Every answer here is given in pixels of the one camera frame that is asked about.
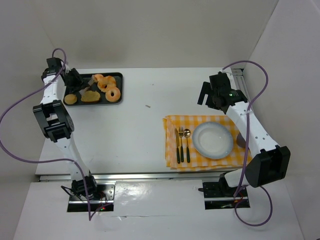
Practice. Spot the toasted bread slice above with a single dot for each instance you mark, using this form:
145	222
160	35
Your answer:
91	97

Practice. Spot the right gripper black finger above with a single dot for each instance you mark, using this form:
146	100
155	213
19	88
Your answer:
210	103
205	90

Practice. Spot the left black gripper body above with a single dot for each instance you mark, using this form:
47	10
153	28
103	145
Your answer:
78	81

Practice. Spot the large twisted donut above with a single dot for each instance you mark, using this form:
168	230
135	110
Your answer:
106	82

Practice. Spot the yellow checkered cloth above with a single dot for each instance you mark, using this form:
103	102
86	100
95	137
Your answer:
197	161

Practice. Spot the aluminium rail front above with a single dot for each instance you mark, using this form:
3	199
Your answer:
161	175

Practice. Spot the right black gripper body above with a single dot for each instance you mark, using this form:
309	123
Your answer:
208	92

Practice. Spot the gold fork black handle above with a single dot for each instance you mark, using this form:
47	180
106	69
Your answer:
181	134

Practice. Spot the small round bun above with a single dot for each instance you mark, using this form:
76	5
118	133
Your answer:
70	99

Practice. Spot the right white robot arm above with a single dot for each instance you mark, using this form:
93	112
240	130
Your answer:
269	160

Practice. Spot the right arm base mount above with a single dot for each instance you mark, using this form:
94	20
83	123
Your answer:
218	195

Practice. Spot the gold knife black handle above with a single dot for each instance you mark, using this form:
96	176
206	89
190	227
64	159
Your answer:
178	159

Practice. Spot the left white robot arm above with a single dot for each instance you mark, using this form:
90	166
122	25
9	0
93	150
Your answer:
57	125

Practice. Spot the gold spoon black handle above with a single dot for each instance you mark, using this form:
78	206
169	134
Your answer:
187	134

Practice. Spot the ring donut front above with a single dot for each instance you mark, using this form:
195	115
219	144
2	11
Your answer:
112	94

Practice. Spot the white ceramic plate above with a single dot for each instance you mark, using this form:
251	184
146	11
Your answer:
212	140

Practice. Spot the black baking tray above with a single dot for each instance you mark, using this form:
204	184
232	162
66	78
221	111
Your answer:
86	76

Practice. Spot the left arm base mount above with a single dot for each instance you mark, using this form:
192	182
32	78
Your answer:
102	200

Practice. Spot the small glazed donut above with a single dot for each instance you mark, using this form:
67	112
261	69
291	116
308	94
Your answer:
97	77

